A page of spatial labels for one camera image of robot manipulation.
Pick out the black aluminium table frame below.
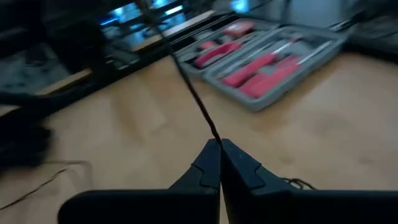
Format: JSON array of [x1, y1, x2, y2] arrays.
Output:
[[0, 9, 237, 125]]

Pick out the red handled pliers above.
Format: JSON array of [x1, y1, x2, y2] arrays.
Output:
[[193, 41, 244, 70]]

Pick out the red handled screwdriver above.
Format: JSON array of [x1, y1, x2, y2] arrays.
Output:
[[238, 39, 334, 100]]

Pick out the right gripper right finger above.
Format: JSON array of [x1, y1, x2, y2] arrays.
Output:
[[221, 139, 398, 224]]

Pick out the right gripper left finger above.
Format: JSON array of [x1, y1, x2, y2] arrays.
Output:
[[57, 138, 223, 224]]

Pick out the black work glove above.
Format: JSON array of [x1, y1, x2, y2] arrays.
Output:
[[0, 123, 53, 169], [0, 146, 47, 175]]

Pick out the grey plastic tool case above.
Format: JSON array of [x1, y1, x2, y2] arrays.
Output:
[[173, 17, 348, 113]]

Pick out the red tape measure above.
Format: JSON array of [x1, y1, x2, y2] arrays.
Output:
[[223, 20, 256, 38]]

